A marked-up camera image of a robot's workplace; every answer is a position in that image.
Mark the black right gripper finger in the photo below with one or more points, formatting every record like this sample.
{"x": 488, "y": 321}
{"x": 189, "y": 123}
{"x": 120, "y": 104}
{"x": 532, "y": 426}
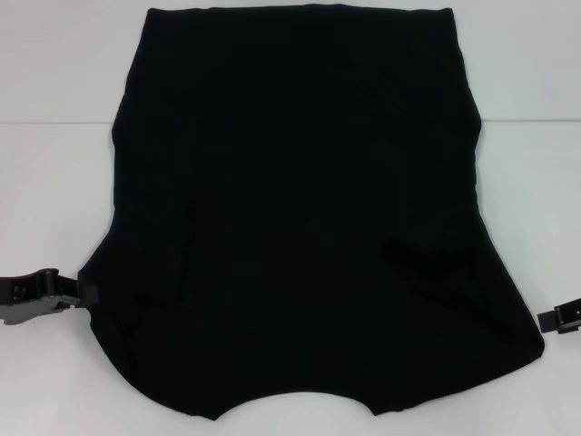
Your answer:
{"x": 565, "y": 317}
{"x": 571, "y": 331}

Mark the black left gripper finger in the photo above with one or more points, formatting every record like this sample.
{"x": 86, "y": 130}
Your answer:
{"x": 27, "y": 311}
{"x": 41, "y": 285}

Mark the black t-shirt with white print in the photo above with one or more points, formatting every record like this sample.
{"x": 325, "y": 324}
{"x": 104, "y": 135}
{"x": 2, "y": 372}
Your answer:
{"x": 290, "y": 181}

